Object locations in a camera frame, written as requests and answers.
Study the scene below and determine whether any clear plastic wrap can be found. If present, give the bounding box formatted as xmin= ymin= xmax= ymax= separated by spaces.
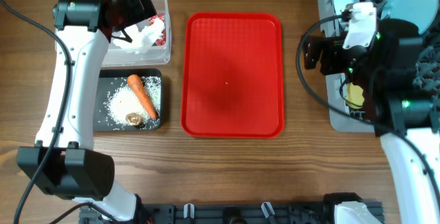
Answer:
xmin=111 ymin=25 xmax=144 ymax=54

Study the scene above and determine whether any yellow cup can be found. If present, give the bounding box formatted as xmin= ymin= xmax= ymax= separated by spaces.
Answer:
xmin=345 ymin=83 xmax=364 ymax=109

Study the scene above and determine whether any red snack wrapper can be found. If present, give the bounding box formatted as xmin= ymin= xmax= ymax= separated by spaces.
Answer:
xmin=147 ymin=14 xmax=166 ymax=46

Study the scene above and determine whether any orange carrot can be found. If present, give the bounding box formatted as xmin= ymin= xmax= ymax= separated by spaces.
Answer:
xmin=127 ymin=74 xmax=157 ymax=120

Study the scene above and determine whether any white rice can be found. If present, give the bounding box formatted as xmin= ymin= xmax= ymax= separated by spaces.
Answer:
xmin=96 ymin=76 xmax=162 ymax=131

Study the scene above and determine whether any light blue plate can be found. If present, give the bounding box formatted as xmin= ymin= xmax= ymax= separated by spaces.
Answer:
xmin=381 ymin=0 xmax=439 ymax=34

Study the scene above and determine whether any white tissue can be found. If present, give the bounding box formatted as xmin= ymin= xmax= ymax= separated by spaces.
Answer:
xmin=138 ymin=18 xmax=166 ymax=54

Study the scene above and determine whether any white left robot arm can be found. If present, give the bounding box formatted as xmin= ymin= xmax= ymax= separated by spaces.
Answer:
xmin=17 ymin=0 xmax=156 ymax=223

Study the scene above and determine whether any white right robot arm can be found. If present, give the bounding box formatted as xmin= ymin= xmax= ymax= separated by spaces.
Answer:
xmin=296 ymin=19 xmax=439 ymax=223

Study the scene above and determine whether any grey dishwasher rack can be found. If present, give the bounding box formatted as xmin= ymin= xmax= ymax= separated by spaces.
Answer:
xmin=318 ymin=0 xmax=439 ymax=133

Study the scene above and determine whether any clear plastic bin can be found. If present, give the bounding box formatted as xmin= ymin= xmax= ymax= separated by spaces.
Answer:
xmin=55 ymin=0 xmax=172 ymax=68

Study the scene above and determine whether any black tray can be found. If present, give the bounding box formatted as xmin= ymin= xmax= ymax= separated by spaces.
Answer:
xmin=93 ymin=68 xmax=162 ymax=132

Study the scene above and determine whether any red serving tray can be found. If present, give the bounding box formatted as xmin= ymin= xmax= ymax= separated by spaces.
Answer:
xmin=181 ymin=12 xmax=285 ymax=139

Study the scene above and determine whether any brown mushroom piece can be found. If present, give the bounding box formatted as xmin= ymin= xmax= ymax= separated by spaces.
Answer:
xmin=125 ymin=113 xmax=144 ymax=126

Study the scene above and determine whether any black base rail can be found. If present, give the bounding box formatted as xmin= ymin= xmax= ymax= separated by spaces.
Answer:
xmin=78 ymin=201 xmax=384 ymax=224

